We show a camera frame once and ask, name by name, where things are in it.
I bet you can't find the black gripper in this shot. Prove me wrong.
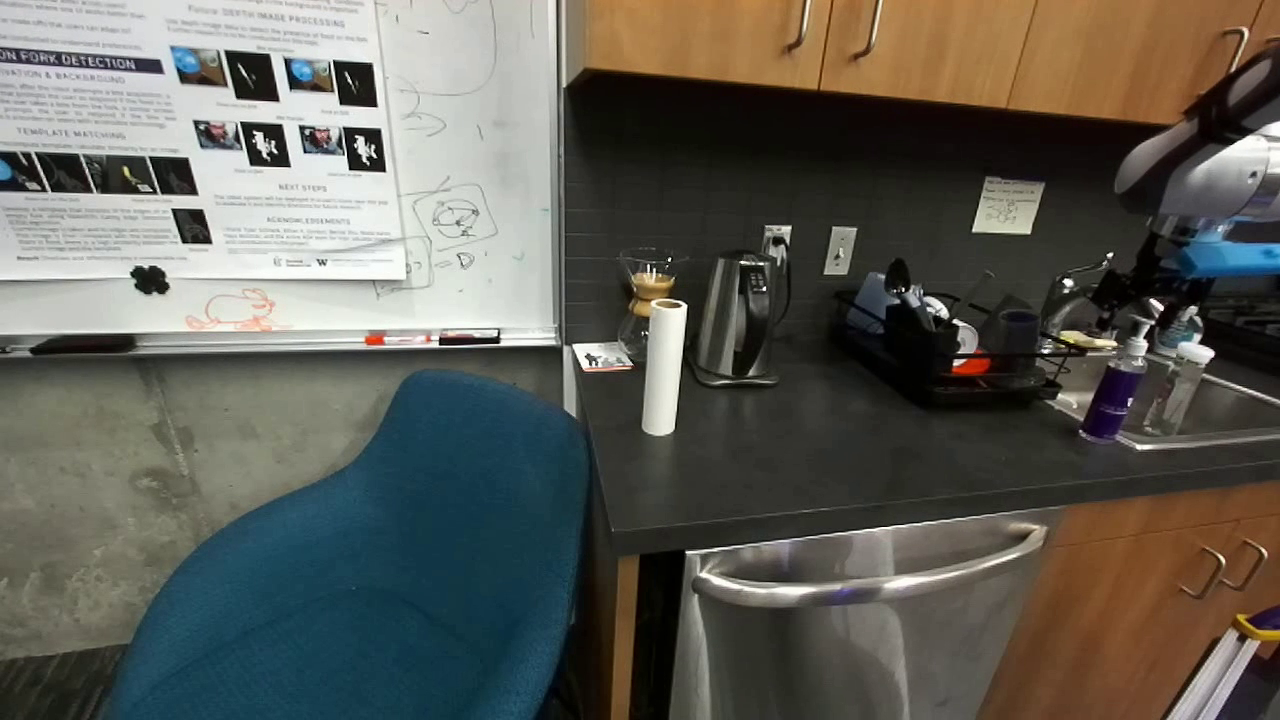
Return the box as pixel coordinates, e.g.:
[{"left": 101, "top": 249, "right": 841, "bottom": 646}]
[{"left": 1131, "top": 252, "right": 1221, "bottom": 322}]

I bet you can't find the purple pump bottle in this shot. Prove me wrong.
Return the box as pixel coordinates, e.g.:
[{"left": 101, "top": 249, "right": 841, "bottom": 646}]
[{"left": 1075, "top": 307, "right": 1153, "bottom": 445}]

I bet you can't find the clear soap pump bottle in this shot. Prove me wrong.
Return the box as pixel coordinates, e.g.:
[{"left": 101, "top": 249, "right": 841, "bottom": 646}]
[{"left": 1146, "top": 301, "right": 1221, "bottom": 438}]

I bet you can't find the white paper towel roll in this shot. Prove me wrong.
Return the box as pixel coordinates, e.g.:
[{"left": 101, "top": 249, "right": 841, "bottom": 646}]
[{"left": 636, "top": 296, "right": 691, "bottom": 438}]

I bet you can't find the chrome faucet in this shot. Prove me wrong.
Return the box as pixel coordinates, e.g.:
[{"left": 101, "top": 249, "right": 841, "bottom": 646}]
[{"left": 1043, "top": 252, "right": 1136, "bottom": 344}]

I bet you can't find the stainless steel sink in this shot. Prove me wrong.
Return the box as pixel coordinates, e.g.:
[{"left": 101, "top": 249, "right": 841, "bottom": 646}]
[{"left": 1043, "top": 347, "right": 1280, "bottom": 454}]

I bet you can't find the white cup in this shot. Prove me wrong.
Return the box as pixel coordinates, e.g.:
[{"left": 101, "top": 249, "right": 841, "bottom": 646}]
[{"left": 916, "top": 291, "right": 959, "bottom": 336}]

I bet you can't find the black dish drying rack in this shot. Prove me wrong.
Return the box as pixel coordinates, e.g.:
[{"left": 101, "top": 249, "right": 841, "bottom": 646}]
[{"left": 830, "top": 255, "right": 1058, "bottom": 412}]

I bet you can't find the blue cup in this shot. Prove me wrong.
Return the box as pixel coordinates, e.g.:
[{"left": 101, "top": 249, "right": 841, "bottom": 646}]
[{"left": 851, "top": 271, "right": 899, "bottom": 331}]

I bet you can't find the wooden base cabinet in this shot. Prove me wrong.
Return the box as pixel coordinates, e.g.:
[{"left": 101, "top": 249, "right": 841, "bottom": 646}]
[{"left": 974, "top": 477, "right": 1280, "bottom": 720}]

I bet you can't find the robot cart with yellow corner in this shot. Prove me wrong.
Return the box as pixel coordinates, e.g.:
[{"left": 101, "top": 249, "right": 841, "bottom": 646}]
[{"left": 1162, "top": 605, "right": 1280, "bottom": 720}]

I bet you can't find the stainless steel electric kettle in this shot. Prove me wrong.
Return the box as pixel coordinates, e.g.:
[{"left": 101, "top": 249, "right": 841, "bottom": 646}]
[{"left": 686, "top": 252, "right": 793, "bottom": 392}]

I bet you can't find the stainless steel dishwasher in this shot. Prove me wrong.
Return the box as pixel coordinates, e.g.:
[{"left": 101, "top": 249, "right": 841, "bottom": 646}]
[{"left": 668, "top": 511, "right": 1056, "bottom": 720}]

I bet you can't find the small white card box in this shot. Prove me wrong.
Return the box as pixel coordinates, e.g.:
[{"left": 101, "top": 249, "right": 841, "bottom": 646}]
[{"left": 567, "top": 339, "right": 639, "bottom": 379}]

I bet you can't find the red whiteboard marker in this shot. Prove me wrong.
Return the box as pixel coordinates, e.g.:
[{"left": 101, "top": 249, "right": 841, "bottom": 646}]
[{"left": 361, "top": 329, "right": 439, "bottom": 353}]

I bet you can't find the blue shell chair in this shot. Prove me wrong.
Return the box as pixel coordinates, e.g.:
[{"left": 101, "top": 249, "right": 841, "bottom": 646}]
[{"left": 95, "top": 368, "right": 597, "bottom": 720}]

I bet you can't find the black whiteboard magnet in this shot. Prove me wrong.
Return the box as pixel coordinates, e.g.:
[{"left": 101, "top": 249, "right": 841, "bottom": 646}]
[{"left": 128, "top": 258, "right": 177, "bottom": 301}]

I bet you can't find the white poster with photos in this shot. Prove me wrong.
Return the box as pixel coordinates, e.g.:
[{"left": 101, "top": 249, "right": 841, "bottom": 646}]
[{"left": 0, "top": 0, "right": 410, "bottom": 289}]

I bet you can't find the black whiteboard eraser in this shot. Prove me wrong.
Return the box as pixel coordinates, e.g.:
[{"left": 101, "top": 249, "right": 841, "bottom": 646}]
[{"left": 27, "top": 331, "right": 141, "bottom": 361}]

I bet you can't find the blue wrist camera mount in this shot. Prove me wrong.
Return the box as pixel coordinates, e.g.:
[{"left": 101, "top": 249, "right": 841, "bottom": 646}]
[{"left": 1168, "top": 216, "right": 1280, "bottom": 289}]

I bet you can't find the white paper wall note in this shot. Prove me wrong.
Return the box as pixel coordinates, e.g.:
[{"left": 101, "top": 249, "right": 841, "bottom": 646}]
[{"left": 968, "top": 172, "right": 1048, "bottom": 238}]

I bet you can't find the white wall light switch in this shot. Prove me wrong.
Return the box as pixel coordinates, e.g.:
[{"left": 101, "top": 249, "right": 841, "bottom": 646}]
[{"left": 820, "top": 222, "right": 859, "bottom": 281}]

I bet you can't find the wooden wall cabinet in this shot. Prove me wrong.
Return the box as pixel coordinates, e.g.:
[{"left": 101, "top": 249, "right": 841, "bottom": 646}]
[{"left": 558, "top": 0, "right": 1280, "bottom": 131}]

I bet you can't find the white wall power outlet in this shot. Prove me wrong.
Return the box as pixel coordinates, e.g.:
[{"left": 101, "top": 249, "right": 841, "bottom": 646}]
[{"left": 761, "top": 220, "right": 795, "bottom": 271}]

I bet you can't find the white wall whiteboard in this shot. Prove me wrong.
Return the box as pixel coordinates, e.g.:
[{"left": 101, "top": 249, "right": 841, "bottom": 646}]
[{"left": 0, "top": 0, "right": 565, "bottom": 361}]

